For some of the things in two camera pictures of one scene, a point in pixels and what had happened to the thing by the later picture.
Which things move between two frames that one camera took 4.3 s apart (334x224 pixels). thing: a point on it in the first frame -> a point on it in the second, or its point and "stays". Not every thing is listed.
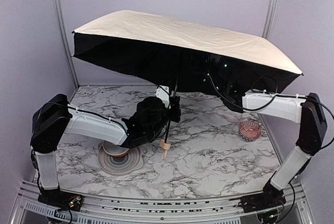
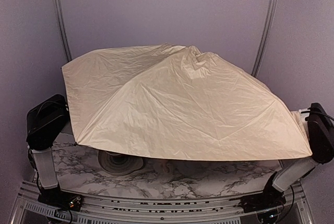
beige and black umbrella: [168, 54] -> [179, 102]
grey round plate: [130, 162] stays
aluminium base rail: [26, 208] stays
